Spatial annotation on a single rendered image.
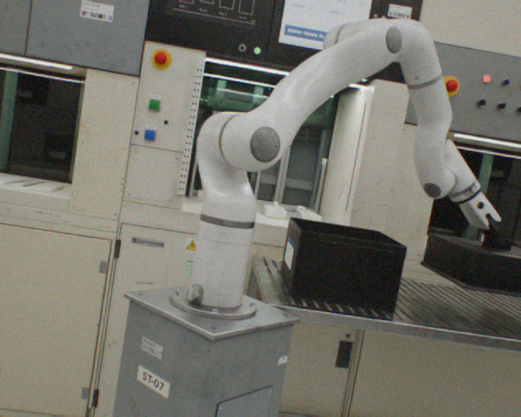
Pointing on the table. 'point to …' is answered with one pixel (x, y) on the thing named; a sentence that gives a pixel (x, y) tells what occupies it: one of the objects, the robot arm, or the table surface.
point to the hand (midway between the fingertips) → (495, 239)
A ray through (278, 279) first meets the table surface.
